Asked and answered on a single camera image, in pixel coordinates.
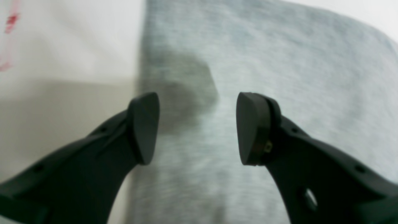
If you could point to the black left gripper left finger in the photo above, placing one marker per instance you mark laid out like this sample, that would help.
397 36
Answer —
78 183

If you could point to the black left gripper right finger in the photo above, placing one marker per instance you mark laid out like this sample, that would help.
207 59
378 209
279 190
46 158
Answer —
319 183

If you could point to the grey t-shirt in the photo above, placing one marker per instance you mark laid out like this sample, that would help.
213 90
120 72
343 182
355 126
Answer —
333 76

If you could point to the red tape rectangle marking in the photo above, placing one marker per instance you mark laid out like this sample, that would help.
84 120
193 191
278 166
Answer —
10 16

